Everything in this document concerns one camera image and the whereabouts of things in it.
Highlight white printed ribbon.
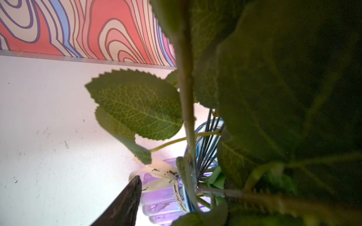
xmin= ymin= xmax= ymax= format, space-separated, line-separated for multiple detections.
xmin=128 ymin=158 xmax=181 ymax=195

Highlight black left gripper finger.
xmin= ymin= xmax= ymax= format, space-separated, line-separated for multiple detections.
xmin=92 ymin=175 xmax=142 ymax=226

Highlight blue hydrangea bouquet with leaves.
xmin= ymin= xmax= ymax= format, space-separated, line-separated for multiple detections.
xmin=86 ymin=1 xmax=362 ymax=226

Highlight purple glass vase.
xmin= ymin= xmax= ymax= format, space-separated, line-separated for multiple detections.
xmin=140 ymin=157 xmax=218 ymax=226

